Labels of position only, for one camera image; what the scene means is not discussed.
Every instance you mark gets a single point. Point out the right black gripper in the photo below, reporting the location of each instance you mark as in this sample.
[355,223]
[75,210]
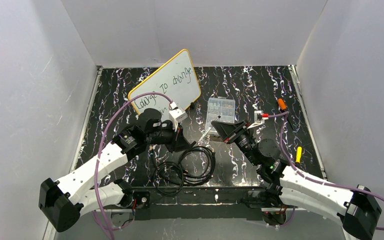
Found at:
[235,134]

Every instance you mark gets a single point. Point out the white whiteboard marker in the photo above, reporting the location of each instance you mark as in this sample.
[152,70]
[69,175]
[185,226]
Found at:
[208,129]

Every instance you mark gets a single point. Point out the yellow framed whiteboard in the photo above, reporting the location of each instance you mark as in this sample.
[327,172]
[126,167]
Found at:
[176,79]

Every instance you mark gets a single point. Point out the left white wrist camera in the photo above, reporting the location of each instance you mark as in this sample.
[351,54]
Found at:
[176,115]

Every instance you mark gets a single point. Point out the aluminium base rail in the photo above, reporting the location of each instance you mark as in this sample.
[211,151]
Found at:
[255,204]

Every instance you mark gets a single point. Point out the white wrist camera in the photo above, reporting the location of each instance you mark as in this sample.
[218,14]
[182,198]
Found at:
[176,115]
[259,119]

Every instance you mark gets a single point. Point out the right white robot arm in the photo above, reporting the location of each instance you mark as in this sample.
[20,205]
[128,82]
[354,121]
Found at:
[355,209]

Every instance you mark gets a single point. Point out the orange handled screwdriver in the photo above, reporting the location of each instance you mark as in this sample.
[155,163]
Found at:
[283,107]

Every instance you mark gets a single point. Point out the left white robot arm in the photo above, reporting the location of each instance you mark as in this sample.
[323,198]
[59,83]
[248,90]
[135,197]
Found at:
[92,175]

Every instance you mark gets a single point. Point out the clear plastic screw box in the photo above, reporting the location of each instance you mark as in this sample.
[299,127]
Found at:
[220,109]

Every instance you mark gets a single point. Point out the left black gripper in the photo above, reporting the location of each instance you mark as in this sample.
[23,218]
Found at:
[175,136]

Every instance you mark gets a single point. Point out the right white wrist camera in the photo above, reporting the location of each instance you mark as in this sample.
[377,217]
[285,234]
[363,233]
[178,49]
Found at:
[259,119]

